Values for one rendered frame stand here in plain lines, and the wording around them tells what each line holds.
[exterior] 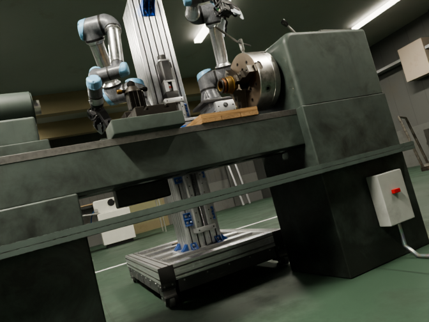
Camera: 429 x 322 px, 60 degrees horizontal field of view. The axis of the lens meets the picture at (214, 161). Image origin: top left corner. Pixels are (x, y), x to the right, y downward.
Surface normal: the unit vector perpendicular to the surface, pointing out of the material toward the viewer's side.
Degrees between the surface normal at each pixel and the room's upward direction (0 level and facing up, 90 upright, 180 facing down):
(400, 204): 90
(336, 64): 90
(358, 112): 90
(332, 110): 90
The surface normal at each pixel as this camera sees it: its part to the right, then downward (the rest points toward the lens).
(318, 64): 0.40, -0.18
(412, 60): -0.90, 0.20
